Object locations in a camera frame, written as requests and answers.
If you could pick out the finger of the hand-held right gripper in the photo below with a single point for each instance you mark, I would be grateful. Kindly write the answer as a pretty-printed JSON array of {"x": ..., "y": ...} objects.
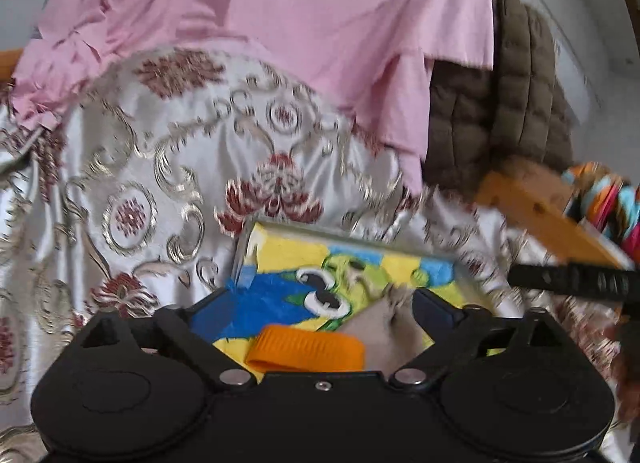
[{"x": 575, "y": 280}]

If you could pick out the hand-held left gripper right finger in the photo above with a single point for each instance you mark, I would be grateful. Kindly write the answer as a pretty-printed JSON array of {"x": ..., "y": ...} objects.
[{"x": 435, "y": 308}]

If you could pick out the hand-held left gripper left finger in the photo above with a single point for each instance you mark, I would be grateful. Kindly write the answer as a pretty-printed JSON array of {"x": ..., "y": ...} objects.
[{"x": 200, "y": 310}]

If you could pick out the beige cloth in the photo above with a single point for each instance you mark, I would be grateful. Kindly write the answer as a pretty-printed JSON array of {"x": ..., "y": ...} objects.
[{"x": 385, "y": 338}]

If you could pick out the box with cartoon cloth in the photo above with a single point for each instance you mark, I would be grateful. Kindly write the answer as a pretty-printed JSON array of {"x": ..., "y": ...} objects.
[{"x": 285, "y": 253}]

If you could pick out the colourful patterned cloth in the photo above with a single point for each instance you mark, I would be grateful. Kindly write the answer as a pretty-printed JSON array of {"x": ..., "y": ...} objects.
[{"x": 610, "y": 203}]

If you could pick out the floral satin blanket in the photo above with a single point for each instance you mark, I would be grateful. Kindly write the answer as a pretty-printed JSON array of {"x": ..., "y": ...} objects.
[{"x": 150, "y": 168}]

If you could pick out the brown quilted jacket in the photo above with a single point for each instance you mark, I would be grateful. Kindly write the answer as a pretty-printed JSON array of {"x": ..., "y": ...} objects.
[{"x": 500, "y": 108}]

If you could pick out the pink cloth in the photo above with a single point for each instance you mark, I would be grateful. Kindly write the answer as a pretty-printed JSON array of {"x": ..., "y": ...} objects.
[{"x": 300, "y": 18}]

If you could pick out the wooden chair frame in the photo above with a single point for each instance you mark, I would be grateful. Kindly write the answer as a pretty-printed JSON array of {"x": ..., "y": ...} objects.
[{"x": 530, "y": 203}]

